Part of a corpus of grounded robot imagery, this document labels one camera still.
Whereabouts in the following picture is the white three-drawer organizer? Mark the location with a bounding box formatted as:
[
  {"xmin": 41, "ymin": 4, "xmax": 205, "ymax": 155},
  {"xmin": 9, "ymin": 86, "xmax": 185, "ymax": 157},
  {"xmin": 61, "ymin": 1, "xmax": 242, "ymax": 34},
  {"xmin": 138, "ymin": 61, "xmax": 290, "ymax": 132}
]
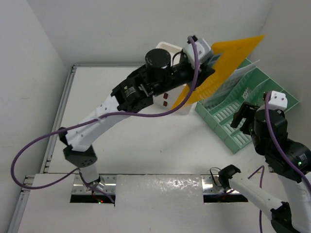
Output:
[{"xmin": 153, "ymin": 42, "xmax": 192, "ymax": 115}]

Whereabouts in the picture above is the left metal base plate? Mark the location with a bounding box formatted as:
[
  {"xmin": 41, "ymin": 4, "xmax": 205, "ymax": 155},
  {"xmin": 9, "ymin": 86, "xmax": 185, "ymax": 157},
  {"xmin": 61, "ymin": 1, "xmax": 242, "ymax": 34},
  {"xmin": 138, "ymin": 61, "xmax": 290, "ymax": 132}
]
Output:
[{"xmin": 71, "ymin": 174, "xmax": 117, "ymax": 195}]

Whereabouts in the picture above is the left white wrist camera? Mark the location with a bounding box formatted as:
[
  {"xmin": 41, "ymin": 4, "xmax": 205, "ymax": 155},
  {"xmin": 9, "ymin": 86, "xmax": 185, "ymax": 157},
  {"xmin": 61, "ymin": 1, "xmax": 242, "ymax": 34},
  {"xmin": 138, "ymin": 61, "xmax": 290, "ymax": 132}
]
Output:
[{"xmin": 182, "ymin": 35, "xmax": 213, "ymax": 69}]

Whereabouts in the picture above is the green plastic file tray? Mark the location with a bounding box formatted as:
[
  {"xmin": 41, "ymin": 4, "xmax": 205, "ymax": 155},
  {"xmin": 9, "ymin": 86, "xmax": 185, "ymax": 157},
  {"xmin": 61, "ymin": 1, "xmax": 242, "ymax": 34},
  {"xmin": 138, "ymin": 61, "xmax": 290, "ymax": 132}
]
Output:
[{"xmin": 194, "ymin": 57, "xmax": 302, "ymax": 155}]

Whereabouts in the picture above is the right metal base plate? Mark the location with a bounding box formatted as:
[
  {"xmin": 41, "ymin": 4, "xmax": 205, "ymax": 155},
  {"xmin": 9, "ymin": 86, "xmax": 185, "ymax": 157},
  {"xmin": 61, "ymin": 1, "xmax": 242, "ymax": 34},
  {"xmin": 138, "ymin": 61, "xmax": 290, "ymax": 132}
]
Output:
[{"xmin": 201, "ymin": 174, "xmax": 240, "ymax": 195}]

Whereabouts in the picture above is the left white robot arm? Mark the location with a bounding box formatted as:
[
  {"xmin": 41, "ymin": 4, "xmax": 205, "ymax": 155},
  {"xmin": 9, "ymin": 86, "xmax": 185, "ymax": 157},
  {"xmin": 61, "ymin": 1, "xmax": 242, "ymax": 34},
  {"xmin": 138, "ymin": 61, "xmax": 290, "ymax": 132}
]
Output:
[{"xmin": 59, "ymin": 45, "xmax": 215, "ymax": 184}]

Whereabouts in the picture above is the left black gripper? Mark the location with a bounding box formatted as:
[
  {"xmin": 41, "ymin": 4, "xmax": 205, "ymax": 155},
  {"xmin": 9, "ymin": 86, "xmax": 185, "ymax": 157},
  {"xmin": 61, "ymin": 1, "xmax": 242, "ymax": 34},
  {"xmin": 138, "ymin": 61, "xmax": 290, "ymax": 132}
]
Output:
[{"xmin": 150, "ymin": 55, "xmax": 212, "ymax": 96}]

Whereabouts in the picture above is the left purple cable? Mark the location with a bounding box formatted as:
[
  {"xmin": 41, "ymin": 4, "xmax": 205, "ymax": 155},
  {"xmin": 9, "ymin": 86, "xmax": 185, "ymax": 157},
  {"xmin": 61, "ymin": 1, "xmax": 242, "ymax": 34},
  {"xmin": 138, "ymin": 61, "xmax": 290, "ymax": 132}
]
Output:
[{"xmin": 10, "ymin": 35, "xmax": 201, "ymax": 203}]

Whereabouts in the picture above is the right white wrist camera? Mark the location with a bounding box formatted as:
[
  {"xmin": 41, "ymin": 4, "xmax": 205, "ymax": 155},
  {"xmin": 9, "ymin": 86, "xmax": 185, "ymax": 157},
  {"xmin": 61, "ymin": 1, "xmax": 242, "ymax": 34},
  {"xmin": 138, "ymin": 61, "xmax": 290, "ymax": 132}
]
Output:
[{"xmin": 263, "ymin": 91, "xmax": 288, "ymax": 111}]

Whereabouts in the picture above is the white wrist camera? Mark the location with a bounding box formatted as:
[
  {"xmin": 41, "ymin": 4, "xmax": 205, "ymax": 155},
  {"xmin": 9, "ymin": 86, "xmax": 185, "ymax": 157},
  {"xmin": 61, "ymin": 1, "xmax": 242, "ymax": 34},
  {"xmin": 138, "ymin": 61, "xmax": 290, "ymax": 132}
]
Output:
[
  {"xmin": 263, "ymin": 91, "xmax": 288, "ymax": 111},
  {"xmin": 182, "ymin": 35, "xmax": 213, "ymax": 69}
]

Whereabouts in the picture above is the metal base plate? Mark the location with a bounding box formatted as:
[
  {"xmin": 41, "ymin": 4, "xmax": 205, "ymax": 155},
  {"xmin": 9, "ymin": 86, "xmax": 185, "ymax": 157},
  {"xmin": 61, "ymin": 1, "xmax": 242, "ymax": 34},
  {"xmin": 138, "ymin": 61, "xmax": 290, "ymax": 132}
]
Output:
[
  {"xmin": 71, "ymin": 174, "xmax": 117, "ymax": 195},
  {"xmin": 201, "ymin": 174, "xmax": 240, "ymax": 195}
]

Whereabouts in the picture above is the yellow folder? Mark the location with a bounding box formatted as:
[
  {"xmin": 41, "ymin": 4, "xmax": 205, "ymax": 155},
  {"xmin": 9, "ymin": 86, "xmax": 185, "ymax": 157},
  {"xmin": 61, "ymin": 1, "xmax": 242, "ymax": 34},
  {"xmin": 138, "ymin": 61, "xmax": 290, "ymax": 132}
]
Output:
[{"xmin": 185, "ymin": 35, "xmax": 265, "ymax": 105}]

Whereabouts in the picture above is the clear sleeve with papers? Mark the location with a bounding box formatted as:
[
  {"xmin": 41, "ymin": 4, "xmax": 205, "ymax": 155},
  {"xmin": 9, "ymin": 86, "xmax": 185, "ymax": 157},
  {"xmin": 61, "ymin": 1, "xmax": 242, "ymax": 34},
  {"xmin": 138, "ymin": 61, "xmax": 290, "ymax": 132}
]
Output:
[{"xmin": 202, "ymin": 59, "xmax": 260, "ymax": 107}]

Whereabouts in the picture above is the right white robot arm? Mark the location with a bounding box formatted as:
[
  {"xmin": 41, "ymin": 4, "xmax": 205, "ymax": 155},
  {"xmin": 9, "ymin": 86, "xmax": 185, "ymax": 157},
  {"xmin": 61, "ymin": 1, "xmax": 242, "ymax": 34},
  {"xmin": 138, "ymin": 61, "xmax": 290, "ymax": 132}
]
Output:
[{"xmin": 219, "ymin": 98, "xmax": 311, "ymax": 233}]

